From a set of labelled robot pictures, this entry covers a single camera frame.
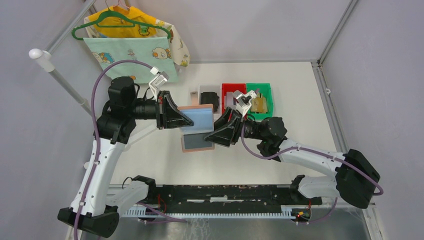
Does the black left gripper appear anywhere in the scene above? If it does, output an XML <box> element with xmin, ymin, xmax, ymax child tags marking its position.
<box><xmin>127</xmin><ymin>90</ymin><xmax>194</xmax><ymax>129</ymax></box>

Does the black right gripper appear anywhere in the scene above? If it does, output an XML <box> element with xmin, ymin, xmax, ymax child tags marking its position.
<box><xmin>200</xmin><ymin>107</ymin><xmax>265</xmax><ymax>148</ymax></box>

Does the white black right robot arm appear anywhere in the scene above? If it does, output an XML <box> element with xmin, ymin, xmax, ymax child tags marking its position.
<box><xmin>204</xmin><ymin>108</ymin><xmax>384</xmax><ymax>209</ymax></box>

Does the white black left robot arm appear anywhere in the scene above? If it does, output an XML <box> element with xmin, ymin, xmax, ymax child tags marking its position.
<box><xmin>57</xmin><ymin>73</ymin><xmax>194</xmax><ymax>238</ymax></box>

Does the silver cards stack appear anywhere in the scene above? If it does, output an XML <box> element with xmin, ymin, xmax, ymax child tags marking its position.
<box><xmin>224</xmin><ymin>92</ymin><xmax>236</xmax><ymax>108</ymax></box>

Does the gold cards stack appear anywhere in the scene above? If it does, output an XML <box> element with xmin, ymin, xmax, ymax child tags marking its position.
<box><xmin>250</xmin><ymin>93</ymin><xmax>268</xmax><ymax>114</ymax></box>

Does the red plastic bin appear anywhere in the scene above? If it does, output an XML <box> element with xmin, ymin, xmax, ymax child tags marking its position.
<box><xmin>220</xmin><ymin>83</ymin><xmax>247</xmax><ymax>114</ymax></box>

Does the white plastic bin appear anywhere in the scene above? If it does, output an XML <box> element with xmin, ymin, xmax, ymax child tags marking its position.
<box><xmin>198</xmin><ymin>84</ymin><xmax>222</xmax><ymax>114</ymax></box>

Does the green plastic bin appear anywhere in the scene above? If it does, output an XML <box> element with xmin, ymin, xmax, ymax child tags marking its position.
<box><xmin>246</xmin><ymin>83</ymin><xmax>274</xmax><ymax>120</ymax></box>

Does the mint cartoon print cloth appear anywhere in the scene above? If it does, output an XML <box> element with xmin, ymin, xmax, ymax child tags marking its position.
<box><xmin>83</xmin><ymin>36</ymin><xmax>179</xmax><ymax>84</ymax></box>

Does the yellow child shirt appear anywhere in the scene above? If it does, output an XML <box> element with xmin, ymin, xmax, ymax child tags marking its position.
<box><xmin>85</xmin><ymin>6</ymin><xmax>167</xmax><ymax>38</ymax></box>

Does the green clothes hanger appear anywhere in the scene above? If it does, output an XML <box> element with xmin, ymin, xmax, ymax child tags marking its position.
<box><xmin>71</xmin><ymin>7</ymin><xmax>172</xmax><ymax>41</ymax></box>

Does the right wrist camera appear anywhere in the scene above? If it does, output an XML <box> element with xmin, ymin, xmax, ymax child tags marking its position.
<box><xmin>232</xmin><ymin>90</ymin><xmax>257</xmax><ymax>118</ymax></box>

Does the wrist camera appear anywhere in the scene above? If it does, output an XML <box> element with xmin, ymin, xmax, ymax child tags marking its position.
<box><xmin>148</xmin><ymin>71</ymin><xmax>169</xmax><ymax>100</ymax></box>
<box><xmin>232</xmin><ymin>90</ymin><xmax>257</xmax><ymax>118</ymax></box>

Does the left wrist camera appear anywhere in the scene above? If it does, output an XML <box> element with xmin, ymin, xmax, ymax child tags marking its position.
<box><xmin>148</xmin><ymin>71</ymin><xmax>169</xmax><ymax>100</ymax></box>

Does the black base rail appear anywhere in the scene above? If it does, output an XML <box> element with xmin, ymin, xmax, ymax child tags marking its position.
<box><xmin>143</xmin><ymin>184</ymin><xmax>323</xmax><ymax>214</ymax></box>

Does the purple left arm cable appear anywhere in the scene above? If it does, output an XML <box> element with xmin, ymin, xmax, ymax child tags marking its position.
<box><xmin>72</xmin><ymin>59</ymin><xmax>160</xmax><ymax>240</ymax></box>

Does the white cable duct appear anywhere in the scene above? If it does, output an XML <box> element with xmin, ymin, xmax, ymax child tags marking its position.
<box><xmin>122</xmin><ymin>205</ymin><xmax>302</xmax><ymax>220</ymax></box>

